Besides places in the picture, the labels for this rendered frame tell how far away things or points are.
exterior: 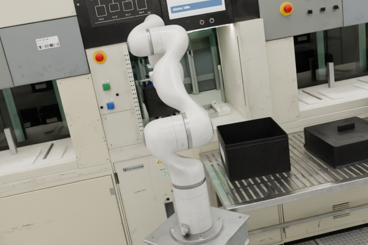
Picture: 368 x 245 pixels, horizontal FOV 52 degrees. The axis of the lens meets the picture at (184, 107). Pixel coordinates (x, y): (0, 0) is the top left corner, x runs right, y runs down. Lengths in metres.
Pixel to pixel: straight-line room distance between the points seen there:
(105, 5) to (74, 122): 0.60
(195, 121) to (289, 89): 0.97
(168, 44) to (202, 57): 1.46
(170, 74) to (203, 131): 0.24
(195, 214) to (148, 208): 0.85
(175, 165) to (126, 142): 0.79
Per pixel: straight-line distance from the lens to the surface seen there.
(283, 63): 2.05
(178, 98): 1.26
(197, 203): 1.30
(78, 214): 2.16
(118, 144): 2.00
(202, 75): 2.85
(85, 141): 1.99
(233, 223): 1.41
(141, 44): 1.40
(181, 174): 1.25
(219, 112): 2.20
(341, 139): 1.77
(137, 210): 2.15
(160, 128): 1.20
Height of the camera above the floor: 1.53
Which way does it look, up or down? 15 degrees down
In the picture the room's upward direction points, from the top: 10 degrees counter-clockwise
